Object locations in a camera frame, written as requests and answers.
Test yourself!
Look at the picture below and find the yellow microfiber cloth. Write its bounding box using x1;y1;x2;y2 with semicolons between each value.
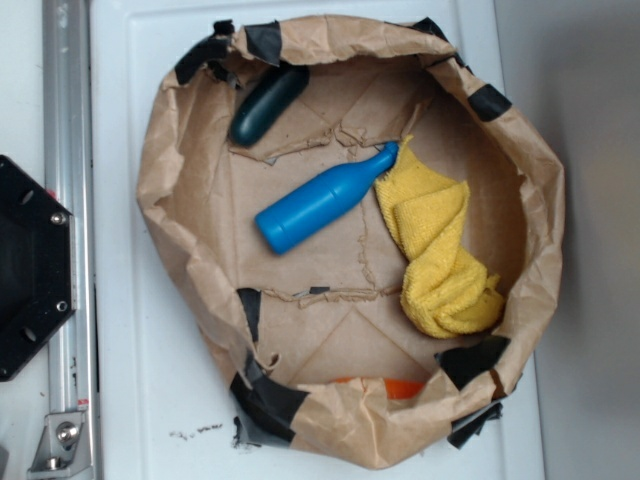
375;136;505;339

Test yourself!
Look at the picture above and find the blue plastic bottle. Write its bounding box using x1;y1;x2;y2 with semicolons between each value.
255;142;399;255

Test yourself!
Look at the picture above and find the brown paper bag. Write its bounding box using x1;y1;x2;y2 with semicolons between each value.
137;15;565;469

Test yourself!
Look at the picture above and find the orange plastic carrot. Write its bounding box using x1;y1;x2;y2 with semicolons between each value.
330;377;426;400

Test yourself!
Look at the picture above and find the aluminium extrusion rail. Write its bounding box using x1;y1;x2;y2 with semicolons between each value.
42;1;103;479

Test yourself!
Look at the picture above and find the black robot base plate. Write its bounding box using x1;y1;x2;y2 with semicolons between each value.
1;155;75;382

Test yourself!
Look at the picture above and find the metal corner bracket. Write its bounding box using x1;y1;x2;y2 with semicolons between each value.
27;411;91;479

